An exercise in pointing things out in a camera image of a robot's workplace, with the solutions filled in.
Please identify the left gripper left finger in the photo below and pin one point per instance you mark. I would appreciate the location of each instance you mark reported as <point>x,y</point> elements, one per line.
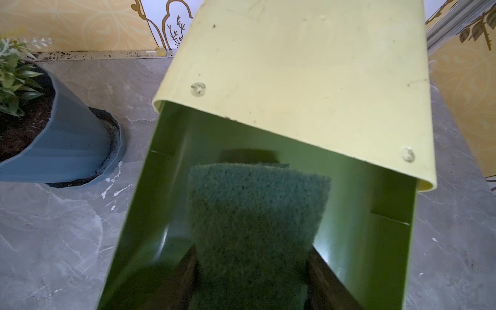
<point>179,287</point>

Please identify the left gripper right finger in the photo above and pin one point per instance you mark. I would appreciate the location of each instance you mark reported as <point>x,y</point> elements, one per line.
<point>325,290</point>

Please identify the green scrub sponge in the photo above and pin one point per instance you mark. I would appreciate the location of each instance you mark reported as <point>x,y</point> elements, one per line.
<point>253,227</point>

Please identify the green drawer cabinet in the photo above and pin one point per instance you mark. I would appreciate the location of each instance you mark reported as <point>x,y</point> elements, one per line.
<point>346,76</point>

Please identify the potted green plant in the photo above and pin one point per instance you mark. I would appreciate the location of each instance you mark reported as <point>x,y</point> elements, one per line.
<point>48,135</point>

